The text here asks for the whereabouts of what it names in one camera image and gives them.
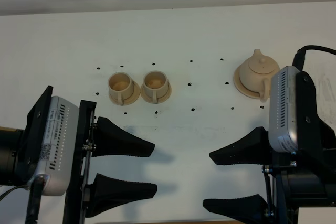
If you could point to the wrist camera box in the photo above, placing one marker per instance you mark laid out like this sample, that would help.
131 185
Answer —
58 146
282 130

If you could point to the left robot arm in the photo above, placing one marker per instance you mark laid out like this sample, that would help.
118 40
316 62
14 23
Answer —
20 151

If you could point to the left beige teacup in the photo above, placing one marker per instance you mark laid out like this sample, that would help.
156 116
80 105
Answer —
121 89

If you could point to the beige teapot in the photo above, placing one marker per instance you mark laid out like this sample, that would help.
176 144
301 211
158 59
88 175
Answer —
257 68

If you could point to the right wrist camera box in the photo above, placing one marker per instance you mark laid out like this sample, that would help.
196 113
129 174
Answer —
282 130

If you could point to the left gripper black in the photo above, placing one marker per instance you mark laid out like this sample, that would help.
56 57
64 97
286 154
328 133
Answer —
104 193

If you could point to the beige teacup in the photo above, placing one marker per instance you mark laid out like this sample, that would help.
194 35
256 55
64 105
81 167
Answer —
121 89
155 79

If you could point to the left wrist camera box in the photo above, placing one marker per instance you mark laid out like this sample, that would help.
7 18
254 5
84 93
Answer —
58 146

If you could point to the beige teapot saucer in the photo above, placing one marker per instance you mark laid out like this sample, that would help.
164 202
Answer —
251 94

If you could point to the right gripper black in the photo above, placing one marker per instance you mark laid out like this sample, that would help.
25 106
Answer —
292 181

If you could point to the right beige teacup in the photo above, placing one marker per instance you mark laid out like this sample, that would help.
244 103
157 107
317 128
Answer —
155 79

